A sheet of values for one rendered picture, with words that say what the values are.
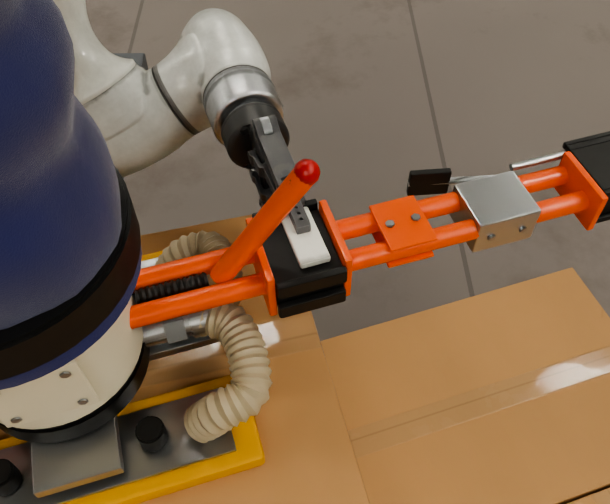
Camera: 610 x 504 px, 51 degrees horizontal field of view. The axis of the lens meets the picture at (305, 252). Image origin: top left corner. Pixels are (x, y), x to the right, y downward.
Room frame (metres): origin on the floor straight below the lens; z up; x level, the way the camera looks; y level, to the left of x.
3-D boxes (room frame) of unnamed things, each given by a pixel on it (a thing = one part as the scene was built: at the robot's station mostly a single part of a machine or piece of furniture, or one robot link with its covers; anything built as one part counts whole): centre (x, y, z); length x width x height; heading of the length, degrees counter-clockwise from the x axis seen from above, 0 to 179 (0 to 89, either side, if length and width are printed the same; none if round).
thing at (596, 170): (0.49, -0.33, 1.08); 0.08 x 0.07 x 0.05; 107
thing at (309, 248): (0.40, 0.00, 1.10); 0.07 x 0.03 x 0.01; 18
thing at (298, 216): (0.43, 0.01, 1.12); 0.05 x 0.01 x 0.03; 18
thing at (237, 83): (0.62, 0.07, 1.07); 0.09 x 0.06 x 0.09; 108
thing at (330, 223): (0.39, 0.01, 1.08); 0.10 x 0.08 x 0.06; 17
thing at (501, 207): (0.46, -0.20, 1.07); 0.07 x 0.07 x 0.04; 17
